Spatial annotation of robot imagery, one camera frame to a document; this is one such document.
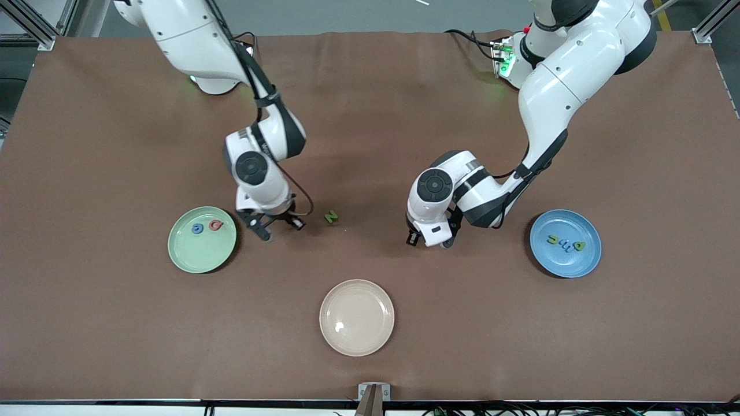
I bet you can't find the green round plate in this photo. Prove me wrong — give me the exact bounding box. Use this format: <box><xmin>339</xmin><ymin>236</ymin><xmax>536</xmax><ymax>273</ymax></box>
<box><xmin>167</xmin><ymin>206</ymin><xmax>238</xmax><ymax>274</ymax></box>

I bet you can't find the beige round plate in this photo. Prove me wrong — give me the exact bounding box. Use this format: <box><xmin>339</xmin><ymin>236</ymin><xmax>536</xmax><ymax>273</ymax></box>
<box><xmin>319</xmin><ymin>279</ymin><xmax>395</xmax><ymax>357</ymax></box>

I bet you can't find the blue round plate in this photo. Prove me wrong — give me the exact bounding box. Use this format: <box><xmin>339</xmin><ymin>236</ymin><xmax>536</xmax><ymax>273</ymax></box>
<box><xmin>530</xmin><ymin>209</ymin><xmax>602</xmax><ymax>279</ymax></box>

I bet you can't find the brown table mat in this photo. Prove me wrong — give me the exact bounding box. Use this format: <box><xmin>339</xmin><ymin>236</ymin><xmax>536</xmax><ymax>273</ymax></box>
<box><xmin>0</xmin><ymin>30</ymin><xmax>740</xmax><ymax>402</ymax></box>

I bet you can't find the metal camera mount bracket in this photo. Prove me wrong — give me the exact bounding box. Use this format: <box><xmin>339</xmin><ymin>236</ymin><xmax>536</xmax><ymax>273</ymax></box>
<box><xmin>354</xmin><ymin>382</ymin><xmax>392</xmax><ymax>416</ymax></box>

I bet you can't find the black right base cable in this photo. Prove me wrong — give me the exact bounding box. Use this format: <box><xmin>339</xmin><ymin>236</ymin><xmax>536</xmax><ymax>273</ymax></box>
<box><xmin>231</xmin><ymin>32</ymin><xmax>258</xmax><ymax>61</ymax></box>

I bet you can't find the black base cable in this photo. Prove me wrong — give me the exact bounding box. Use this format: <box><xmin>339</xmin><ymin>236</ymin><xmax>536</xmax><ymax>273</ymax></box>
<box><xmin>231</xmin><ymin>32</ymin><xmax>258</xmax><ymax>61</ymax></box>
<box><xmin>444</xmin><ymin>29</ymin><xmax>499</xmax><ymax>61</ymax></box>

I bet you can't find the black left base cable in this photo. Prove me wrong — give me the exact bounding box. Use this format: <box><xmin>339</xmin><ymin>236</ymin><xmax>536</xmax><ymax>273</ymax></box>
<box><xmin>444</xmin><ymin>29</ymin><xmax>499</xmax><ymax>61</ymax></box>

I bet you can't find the aluminium frame profile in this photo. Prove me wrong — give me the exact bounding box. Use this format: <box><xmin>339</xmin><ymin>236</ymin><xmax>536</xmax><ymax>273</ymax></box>
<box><xmin>0</xmin><ymin>0</ymin><xmax>79</xmax><ymax>51</ymax></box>
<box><xmin>691</xmin><ymin>0</ymin><xmax>740</xmax><ymax>44</ymax></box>

